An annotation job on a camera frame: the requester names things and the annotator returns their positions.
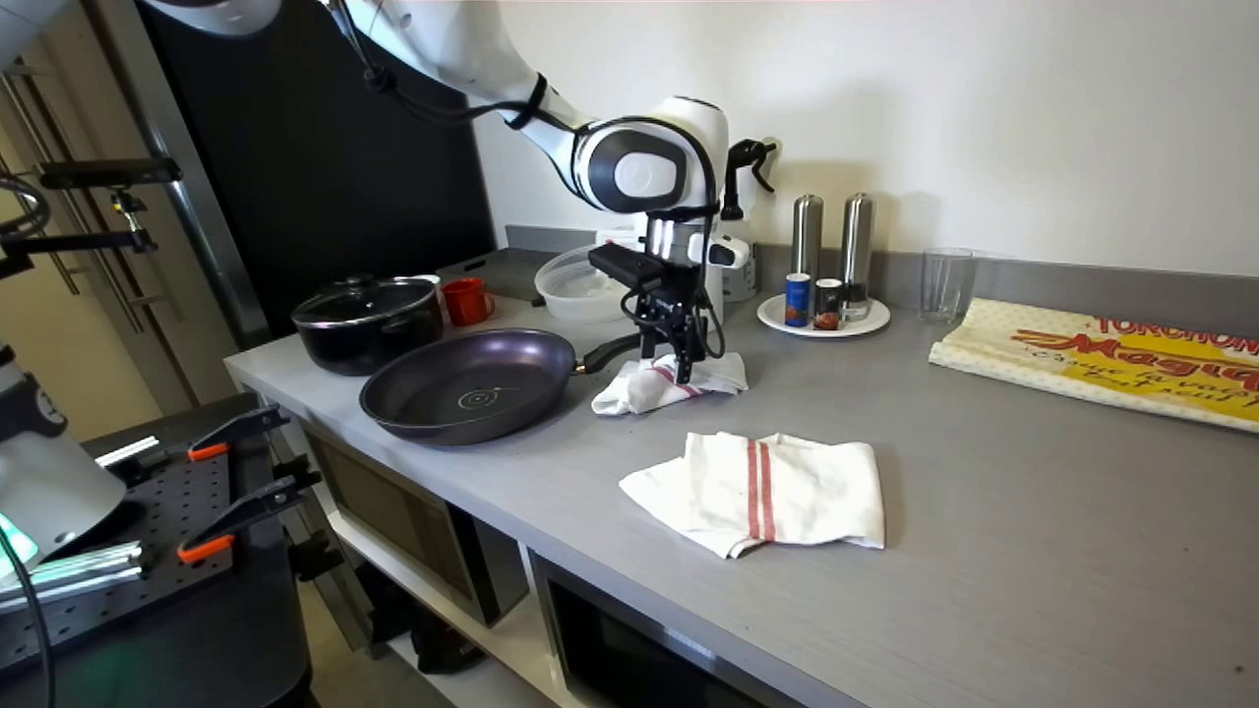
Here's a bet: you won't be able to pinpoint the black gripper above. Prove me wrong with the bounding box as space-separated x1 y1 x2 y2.
627 257 724 384

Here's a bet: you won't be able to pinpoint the white red-striped towel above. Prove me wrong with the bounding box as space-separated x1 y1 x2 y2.
618 427 893 561
585 344 750 422

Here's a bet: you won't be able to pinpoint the folded white red-striped towel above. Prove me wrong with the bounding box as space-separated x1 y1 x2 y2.
618 427 893 561

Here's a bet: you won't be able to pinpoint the black frying pan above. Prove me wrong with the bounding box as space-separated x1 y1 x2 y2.
355 314 644 447

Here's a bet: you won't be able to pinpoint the clear plastic container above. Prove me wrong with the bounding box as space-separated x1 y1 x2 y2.
531 240 633 325

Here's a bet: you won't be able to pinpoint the blue spice jar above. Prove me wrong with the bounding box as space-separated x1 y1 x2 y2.
782 271 817 331

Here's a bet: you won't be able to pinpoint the small dark jar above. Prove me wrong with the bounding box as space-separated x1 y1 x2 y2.
809 274 851 333

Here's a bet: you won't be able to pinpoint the steel spice grinder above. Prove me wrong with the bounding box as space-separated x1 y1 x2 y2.
838 190 877 296
785 191 825 283

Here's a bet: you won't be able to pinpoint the small white plate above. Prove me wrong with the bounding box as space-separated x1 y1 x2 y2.
754 292 898 344

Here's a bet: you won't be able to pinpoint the spray bottle with black trigger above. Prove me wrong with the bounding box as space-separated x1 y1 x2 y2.
724 135 778 308

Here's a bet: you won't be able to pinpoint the red mug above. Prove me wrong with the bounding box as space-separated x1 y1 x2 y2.
441 274 500 331

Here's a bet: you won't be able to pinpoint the clear drinking glass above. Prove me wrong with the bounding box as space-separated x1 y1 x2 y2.
919 247 981 331

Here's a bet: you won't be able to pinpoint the black pot with glass lid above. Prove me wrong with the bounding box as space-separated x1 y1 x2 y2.
288 271 451 376

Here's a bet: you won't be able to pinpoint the dark built-in appliance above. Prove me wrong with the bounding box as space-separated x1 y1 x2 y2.
527 548 803 708

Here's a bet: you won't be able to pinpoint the built-in microwave oven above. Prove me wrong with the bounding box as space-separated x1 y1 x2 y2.
302 422 531 629

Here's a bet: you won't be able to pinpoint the yellow red printed bag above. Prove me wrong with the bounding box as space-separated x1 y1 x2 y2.
926 296 1259 438

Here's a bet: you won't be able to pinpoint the black perforated robot table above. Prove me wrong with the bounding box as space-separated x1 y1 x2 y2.
0 389 317 708

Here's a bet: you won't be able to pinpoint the white metal mounting rails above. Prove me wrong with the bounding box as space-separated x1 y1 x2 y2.
0 539 148 611

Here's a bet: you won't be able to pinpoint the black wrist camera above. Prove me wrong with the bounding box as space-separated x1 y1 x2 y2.
585 240 665 292

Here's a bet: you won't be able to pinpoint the black clamp with orange handle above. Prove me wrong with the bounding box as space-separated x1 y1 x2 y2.
185 400 290 465
173 453 325 570

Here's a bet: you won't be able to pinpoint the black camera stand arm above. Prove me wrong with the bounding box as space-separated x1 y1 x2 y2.
0 153 185 283

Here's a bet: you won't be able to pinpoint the black cable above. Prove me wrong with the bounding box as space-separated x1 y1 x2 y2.
0 514 65 708

